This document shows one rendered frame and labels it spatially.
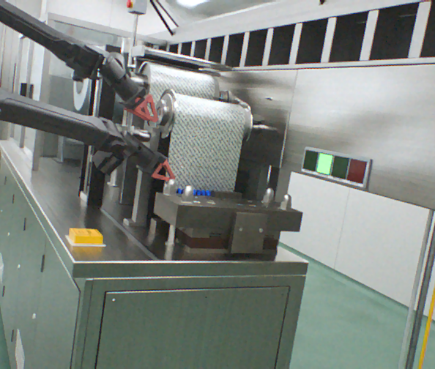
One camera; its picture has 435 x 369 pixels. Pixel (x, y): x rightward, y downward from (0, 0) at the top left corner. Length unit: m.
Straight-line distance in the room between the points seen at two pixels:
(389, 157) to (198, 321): 0.62
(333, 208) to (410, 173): 3.65
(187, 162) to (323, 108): 0.42
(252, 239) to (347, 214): 3.33
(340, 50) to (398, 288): 3.04
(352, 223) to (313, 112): 3.24
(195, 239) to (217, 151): 0.32
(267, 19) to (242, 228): 0.74
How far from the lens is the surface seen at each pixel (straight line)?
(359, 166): 1.23
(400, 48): 1.33
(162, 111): 1.42
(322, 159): 1.33
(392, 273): 4.28
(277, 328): 1.45
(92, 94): 1.82
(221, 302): 1.31
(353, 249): 4.57
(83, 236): 1.25
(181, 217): 1.24
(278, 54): 1.68
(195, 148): 1.44
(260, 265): 1.33
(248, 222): 1.32
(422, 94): 1.15
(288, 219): 1.41
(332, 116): 1.34
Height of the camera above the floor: 1.25
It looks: 8 degrees down
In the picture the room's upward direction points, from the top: 9 degrees clockwise
